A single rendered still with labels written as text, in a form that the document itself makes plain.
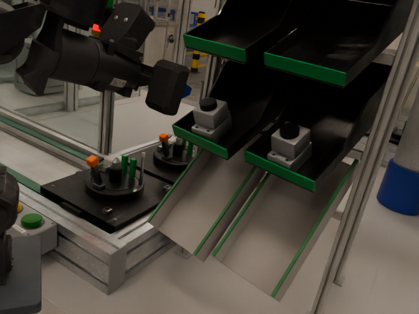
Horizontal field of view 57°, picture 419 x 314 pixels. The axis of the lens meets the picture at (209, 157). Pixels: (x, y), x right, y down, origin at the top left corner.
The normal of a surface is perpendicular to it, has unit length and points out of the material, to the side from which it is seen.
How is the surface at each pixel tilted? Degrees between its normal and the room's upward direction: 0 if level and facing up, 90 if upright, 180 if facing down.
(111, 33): 54
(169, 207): 90
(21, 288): 0
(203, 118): 115
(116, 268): 90
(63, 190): 0
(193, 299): 0
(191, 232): 45
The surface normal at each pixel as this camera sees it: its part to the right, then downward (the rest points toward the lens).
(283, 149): -0.66, 0.56
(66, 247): -0.52, 0.25
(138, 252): 0.84, 0.33
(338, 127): -0.15, -0.75
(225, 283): 0.15, -0.91
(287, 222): -0.36, -0.51
